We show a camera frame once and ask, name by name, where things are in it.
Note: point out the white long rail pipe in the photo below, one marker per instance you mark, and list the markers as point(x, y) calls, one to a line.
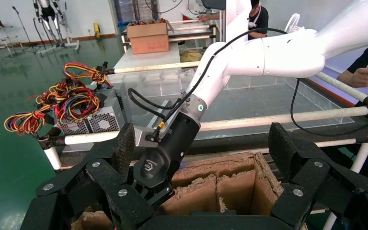
point(266, 120)

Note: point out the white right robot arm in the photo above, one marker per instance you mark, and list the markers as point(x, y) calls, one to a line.
point(282, 54)

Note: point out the bare person hand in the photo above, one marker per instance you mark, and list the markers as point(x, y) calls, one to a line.
point(361, 77)

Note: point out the white thin lower rail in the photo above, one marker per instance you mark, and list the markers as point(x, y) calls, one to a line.
point(336, 143)

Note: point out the bare person forearm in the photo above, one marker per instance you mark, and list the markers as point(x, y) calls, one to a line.
point(344, 77)

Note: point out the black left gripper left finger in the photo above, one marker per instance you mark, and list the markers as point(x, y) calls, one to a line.
point(123, 149)

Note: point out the clear acrylic divided tray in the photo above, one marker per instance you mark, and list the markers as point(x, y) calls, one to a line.
point(266, 104)

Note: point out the small yellow object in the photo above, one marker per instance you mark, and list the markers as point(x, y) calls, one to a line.
point(97, 30)

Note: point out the white upright pillar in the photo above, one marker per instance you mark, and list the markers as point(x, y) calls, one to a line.
point(234, 17)

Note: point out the grey metal rack table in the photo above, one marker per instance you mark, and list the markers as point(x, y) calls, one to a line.
point(0, 39)

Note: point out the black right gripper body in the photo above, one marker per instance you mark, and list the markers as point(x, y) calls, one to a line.
point(168, 152)

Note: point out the grey robot leg stand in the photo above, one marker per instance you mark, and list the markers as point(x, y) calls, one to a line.
point(49, 16)

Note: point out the pipe frame workstation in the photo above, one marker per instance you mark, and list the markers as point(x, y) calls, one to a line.
point(190, 30)

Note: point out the white standing fan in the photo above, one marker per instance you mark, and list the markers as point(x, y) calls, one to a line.
point(293, 22)

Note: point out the white leg pipe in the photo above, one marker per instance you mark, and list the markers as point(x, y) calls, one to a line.
point(53, 158)
point(363, 152)

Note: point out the brown divided cardboard box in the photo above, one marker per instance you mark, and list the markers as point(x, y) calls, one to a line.
point(234, 190)

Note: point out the yellow-green bag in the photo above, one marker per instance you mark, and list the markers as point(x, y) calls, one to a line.
point(190, 56)

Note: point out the dark monitor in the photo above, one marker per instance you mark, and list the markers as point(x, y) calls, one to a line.
point(214, 3)

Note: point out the person with face mask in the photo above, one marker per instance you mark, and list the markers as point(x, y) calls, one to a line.
point(258, 19)

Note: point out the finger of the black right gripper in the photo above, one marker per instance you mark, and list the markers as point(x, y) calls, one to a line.
point(163, 194)

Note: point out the white work table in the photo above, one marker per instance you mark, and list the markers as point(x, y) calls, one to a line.
point(149, 58)

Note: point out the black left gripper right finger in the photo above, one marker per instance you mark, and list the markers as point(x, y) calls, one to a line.
point(280, 149)

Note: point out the closed-side cardboard carton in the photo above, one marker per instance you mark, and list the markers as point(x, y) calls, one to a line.
point(149, 39)

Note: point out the black microphone stand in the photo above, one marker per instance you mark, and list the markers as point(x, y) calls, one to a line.
point(21, 22)

